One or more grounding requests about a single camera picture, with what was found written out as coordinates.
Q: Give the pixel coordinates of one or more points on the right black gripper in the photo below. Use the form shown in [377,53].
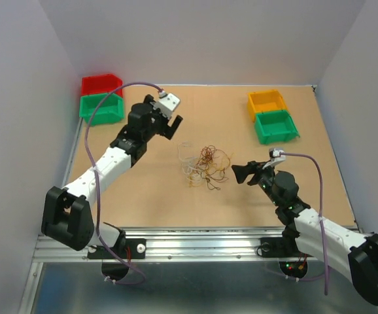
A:
[252,167]

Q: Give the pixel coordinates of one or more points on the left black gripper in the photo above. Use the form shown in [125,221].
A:
[166,131]

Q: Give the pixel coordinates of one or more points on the green plastic bin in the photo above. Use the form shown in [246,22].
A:
[110,112]
[274,127]

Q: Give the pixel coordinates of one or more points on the red plastic bin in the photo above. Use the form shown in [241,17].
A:
[99,84]

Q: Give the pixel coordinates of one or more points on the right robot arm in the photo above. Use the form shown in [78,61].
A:
[352,254]

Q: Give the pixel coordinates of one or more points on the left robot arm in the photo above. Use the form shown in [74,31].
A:
[67,216]

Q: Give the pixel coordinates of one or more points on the yellow plastic bin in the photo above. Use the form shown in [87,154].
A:
[264,101]

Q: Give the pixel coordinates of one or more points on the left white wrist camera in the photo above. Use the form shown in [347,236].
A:
[167,103]

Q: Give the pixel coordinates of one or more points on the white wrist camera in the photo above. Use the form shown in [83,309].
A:
[276,157]
[167,103]

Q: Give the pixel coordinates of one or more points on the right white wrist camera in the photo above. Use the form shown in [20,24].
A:
[276,157]

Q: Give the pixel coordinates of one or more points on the aluminium frame rail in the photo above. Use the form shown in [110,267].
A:
[201,227]

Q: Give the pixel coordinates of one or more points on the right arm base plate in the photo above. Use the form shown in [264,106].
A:
[277,247]

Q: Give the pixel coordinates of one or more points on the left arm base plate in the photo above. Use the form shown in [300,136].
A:
[125,248]

